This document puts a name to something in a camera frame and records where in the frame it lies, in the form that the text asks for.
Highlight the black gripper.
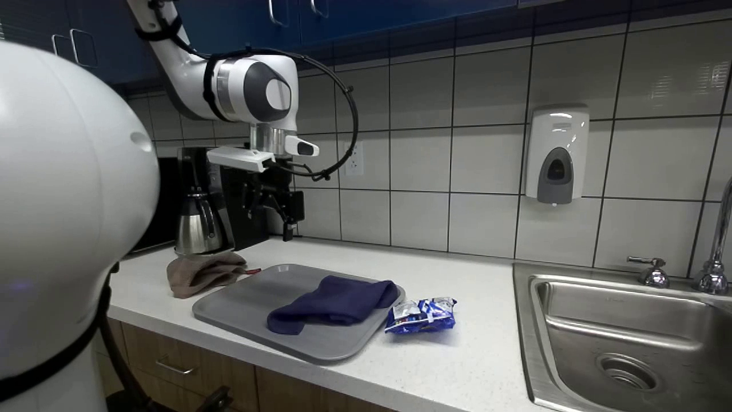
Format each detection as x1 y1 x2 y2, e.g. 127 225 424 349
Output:
241 160 307 243

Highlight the white wall soap dispenser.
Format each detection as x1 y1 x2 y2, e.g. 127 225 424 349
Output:
524 106 593 207

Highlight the grey plastic tray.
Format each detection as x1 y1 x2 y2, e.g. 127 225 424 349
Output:
189 262 407 367

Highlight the silver handle of wide drawer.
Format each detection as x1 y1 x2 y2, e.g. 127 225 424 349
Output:
153 358 198 378

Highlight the black coffee maker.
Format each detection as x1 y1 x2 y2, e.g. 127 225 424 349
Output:
120 144 270 260

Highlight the blue wall cabinet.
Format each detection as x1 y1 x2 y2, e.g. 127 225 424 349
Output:
0 0 732 100

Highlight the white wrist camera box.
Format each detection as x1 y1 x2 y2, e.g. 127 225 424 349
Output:
206 144 276 175

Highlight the wide wooden drawer front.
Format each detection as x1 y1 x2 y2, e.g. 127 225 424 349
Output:
111 318 260 412

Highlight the stainless steel sink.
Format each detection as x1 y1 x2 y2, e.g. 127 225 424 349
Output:
510 262 732 412

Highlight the chrome faucet handle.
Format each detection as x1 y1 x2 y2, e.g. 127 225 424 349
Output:
625 255 671 291

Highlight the narrow wooden drawer front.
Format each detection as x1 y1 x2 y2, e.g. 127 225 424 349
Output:
253 364 402 412

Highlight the dark blue towel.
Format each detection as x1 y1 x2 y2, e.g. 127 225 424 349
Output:
264 275 402 336

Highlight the tan towel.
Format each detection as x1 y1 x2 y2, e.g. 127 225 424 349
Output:
164 248 260 300

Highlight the blue white snack bag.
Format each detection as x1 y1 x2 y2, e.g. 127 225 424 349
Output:
382 296 459 340

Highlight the white wall outlet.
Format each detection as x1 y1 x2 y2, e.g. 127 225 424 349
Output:
341 138 365 182

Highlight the chrome faucet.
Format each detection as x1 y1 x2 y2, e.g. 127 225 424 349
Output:
691 178 732 296

